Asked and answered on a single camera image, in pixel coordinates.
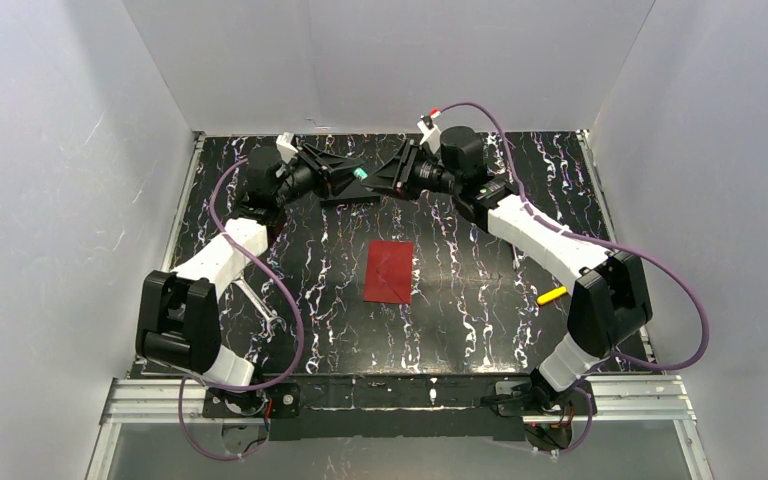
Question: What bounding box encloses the red envelope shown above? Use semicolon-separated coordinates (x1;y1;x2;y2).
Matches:
363;240;414;305

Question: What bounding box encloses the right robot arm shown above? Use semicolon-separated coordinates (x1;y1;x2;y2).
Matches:
362;126;653;404

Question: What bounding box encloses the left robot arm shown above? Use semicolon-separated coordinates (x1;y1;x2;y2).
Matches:
135;135;363;393

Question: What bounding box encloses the black rectangular block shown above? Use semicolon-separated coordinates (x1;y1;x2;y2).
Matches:
319;182;381;208

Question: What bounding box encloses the blue red screwdriver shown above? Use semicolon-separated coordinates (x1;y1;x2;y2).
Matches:
511;247;520;271

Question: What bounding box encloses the silver wrench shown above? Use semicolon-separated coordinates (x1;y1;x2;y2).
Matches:
232;278;286;336

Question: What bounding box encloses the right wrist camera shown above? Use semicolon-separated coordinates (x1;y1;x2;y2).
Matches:
417;108;442;154

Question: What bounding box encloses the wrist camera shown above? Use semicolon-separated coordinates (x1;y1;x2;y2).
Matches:
417;108;442;154
276;132;298;177

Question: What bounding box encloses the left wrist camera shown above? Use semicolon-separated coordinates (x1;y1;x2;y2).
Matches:
276;132;298;177

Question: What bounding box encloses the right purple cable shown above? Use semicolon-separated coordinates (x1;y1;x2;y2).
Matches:
436;101;711;458

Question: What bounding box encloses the yellow handled screwdriver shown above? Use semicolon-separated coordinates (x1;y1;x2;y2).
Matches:
536;286;568;306

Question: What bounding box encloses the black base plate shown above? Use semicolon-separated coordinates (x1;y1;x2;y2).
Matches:
202;374;598;447

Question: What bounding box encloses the aluminium rail frame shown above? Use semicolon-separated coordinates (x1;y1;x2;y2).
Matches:
85;374;713;479

